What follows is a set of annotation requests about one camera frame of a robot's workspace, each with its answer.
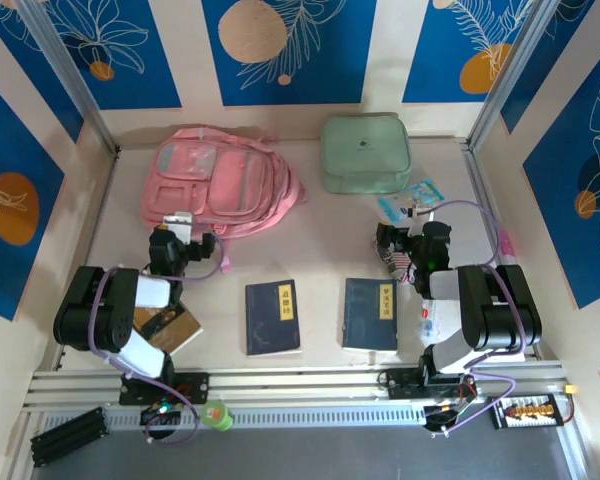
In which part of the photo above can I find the flag print pencil case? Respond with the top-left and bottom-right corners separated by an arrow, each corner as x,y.
371,237 -> 416,286

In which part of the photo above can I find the pink backpack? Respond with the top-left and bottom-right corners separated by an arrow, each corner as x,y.
140,126 -> 310,274

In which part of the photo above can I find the brown book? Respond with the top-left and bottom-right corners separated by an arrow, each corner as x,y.
129,299 -> 204,357

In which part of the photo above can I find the small clear packet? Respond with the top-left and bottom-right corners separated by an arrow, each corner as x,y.
417,298 -> 441,346

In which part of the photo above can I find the dark blue book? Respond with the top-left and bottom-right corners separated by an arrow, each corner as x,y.
244,279 -> 303,358
341,277 -> 399,357

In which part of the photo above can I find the blue wet wipes pack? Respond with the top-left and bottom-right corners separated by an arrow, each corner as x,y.
377,178 -> 447,221

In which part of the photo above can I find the mint green zip bag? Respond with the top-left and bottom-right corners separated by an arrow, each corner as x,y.
320,113 -> 413,195

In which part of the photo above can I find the pink dotted item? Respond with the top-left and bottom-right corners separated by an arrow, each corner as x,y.
497,228 -> 519,266

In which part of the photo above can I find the black power distribution board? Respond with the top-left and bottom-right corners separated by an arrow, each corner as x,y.
488,393 -> 564,430

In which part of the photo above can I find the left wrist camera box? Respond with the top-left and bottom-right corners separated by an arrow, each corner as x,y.
162,211 -> 195,242

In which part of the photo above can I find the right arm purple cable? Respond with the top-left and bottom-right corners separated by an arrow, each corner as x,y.
413,199 -> 526,436

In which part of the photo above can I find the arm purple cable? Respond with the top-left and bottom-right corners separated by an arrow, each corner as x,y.
413,199 -> 526,436
90,227 -> 231,446

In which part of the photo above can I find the aluminium side rail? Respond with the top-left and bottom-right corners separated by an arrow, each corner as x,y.
462,142 -> 541,362

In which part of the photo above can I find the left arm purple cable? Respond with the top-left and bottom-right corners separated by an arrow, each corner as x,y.
90,227 -> 231,446

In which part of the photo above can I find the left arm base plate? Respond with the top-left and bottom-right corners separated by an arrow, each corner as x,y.
118,372 -> 211,406

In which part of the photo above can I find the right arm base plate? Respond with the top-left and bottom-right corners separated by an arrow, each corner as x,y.
385,367 -> 477,401

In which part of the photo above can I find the aluminium mounting rail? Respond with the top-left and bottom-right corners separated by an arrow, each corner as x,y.
23,360 -> 570,407

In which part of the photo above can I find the aluminium frame post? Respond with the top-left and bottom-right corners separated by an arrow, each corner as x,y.
467,0 -> 556,151
17,0 -> 122,155

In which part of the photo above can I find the grey slotted cable duct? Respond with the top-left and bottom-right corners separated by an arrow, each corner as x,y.
102,405 -> 429,432

